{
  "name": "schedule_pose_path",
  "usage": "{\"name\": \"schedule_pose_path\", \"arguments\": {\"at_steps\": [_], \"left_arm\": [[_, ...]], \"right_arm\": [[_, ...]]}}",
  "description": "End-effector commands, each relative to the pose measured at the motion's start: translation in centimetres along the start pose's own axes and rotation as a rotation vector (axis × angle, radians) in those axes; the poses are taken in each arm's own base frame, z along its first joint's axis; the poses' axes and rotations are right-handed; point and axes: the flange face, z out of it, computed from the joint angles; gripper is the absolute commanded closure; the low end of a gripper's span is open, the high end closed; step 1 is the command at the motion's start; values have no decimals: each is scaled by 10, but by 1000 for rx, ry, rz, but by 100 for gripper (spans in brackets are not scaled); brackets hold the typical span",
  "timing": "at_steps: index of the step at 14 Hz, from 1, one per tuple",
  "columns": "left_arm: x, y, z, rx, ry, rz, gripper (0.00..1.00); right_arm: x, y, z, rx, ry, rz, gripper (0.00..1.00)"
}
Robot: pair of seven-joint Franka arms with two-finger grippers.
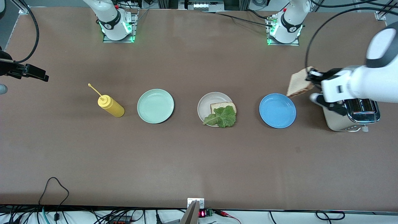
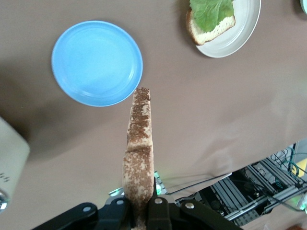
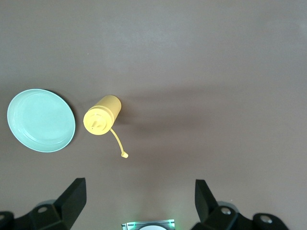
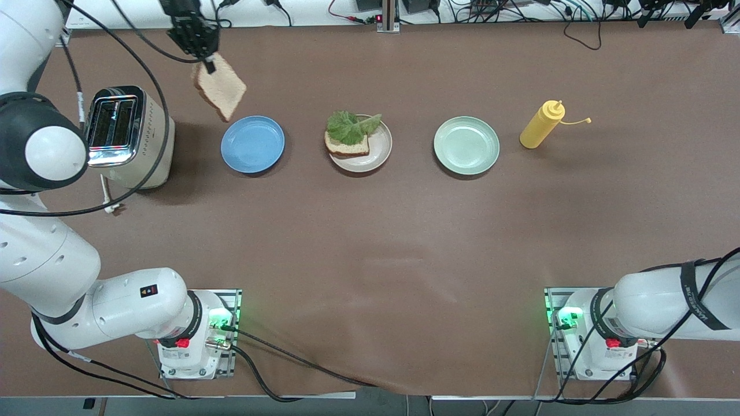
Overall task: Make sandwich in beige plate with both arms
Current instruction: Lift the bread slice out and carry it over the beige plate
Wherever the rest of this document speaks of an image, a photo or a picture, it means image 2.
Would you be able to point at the pale green plate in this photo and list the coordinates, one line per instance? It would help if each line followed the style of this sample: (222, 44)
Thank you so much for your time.
(304, 6)

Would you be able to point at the blue plate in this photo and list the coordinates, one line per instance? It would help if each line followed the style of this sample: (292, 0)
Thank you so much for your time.
(97, 63)

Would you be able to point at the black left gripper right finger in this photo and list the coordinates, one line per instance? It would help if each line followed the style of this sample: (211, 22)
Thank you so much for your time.
(182, 215)

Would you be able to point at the beige chrome toaster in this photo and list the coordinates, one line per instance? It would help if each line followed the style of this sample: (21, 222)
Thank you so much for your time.
(9, 155)

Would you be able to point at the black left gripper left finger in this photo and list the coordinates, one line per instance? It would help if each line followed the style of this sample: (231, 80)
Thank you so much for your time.
(96, 215)

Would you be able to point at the beige plate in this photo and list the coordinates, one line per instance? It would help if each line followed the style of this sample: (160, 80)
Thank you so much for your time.
(239, 36)

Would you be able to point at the green lettuce leaf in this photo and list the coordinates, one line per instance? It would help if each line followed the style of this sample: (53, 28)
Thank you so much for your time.
(211, 14)

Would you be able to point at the aluminium frame rail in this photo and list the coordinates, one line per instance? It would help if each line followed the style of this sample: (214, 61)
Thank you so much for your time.
(239, 191)

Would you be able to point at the brown bread slice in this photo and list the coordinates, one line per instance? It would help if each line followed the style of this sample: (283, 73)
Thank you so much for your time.
(139, 155)
(206, 36)

